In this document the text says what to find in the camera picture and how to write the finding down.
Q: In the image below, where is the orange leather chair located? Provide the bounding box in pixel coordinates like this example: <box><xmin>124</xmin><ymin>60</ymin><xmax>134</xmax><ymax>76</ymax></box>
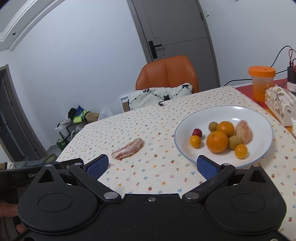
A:
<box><xmin>135</xmin><ymin>55</ymin><xmax>199</xmax><ymax>93</ymax></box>

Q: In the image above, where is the floral tissue box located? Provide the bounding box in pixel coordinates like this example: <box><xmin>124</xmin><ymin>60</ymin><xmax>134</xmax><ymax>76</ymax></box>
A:
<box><xmin>265</xmin><ymin>85</ymin><xmax>295</xmax><ymax>127</ymax></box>

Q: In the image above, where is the floral white tablecloth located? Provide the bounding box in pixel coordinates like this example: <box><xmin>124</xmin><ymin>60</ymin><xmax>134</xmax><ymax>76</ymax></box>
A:
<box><xmin>58</xmin><ymin>86</ymin><xmax>295</xmax><ymax>240</ymax></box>

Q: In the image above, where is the black rack with clutter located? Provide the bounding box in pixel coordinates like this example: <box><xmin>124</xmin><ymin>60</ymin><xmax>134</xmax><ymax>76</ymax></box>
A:
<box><xmin>55</xmin><ymin>105</ymin><xmax>99</xmax><ymax>151</ymax></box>

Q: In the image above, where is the brown longan fruit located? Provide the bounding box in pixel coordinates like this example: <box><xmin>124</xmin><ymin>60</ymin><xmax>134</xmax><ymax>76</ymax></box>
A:
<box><xmin>208</xmin><ymin>121</ymin><xmax>218</xmax><ymax>132</ymax></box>

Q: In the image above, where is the white plate blue rim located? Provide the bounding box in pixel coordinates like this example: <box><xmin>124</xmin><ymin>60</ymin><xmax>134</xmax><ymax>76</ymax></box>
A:
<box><xmin>174</xmin><ymin>105</ymin><xmax>273</xmax><ymax>168</ymax></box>

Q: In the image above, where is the clear plastic bag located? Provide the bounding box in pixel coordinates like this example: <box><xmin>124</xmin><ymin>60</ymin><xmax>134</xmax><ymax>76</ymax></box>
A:
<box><xmin>98</xmin><ymin>106</ymin><xmax>118</xmax><ymax>121</ymax></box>

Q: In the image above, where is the red table mat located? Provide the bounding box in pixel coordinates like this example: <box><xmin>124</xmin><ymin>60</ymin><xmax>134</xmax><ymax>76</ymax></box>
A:
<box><xmin>234</xmin><ymin>78</ymin><xmax>296</xmax><ymax>140</ymax></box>

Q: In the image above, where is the white black patterned cushion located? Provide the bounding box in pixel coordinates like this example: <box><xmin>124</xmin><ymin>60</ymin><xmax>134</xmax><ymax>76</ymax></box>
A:
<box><xmin>128</xmin><ymin>83</ymin><xmax>193</xmax><ymax>110</ymax></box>

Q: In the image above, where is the large orange mandarin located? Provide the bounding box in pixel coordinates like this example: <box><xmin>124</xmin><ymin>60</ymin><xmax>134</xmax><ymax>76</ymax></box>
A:
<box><xmin>216</xmin><ymin>121</ymin><xmax>235</xmax><ymax>138</ymax></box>

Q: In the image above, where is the small yellow kumquat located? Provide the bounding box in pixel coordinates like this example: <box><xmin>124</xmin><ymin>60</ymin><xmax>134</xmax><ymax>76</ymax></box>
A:
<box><xmin>189</xmin><ymin>135</ymin><xmax>201</xmax><ymax>148</ymax></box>

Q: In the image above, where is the peeled orange half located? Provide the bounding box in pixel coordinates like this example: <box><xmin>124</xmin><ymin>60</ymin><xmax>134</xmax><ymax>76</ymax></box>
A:
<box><xmin>235</xmin><ymin>120</ymin><xmax>253</xmax><ymax>145</ymax></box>

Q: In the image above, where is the red cherry tomato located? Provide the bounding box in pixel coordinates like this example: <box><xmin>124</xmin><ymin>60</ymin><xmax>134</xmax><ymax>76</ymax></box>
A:
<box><xmin>192</xmin><ymin>128</ymin><xmax>202</xmax><ymax>138</ymax></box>

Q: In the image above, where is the black cable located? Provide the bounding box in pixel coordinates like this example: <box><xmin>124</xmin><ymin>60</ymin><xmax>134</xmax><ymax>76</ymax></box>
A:
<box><xmin>223</xmin><ymin>45</ymin><xmax>296</xmax><ymax>87</ymax></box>

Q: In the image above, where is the orange lidded plastic jar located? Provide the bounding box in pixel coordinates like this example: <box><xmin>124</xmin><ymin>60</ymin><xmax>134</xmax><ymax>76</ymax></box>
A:
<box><xmin>248</xmin><ymin>66</ymin><xmax>275</xmax><ymax>102</ymax></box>

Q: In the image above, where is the black power adapter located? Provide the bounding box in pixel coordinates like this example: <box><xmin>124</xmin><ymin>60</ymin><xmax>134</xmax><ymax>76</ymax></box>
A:
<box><xmin>287</xmin><ymin>66</ymin><xmax>296</xmax><ymax>84</ymax></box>

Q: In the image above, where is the person's hand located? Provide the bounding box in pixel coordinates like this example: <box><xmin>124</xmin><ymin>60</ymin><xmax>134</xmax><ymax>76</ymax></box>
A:
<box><xmin>1</xmin><ymin>201</ymin><xmax>26</xmax><ymax>233</ymax></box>

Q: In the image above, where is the black door handle lock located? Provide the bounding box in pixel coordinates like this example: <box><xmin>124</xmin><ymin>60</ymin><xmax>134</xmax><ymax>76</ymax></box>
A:
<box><xmin>148</xmin><ymin>41</ymin><xmax>162</xmax><ymax>59</ymax></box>

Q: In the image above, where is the grey door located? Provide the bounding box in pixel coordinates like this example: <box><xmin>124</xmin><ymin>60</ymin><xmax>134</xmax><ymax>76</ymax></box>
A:
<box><xmin>127</xmin><ymin>0</ymin><xmax>220</xmax><ymax>91</ymax></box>

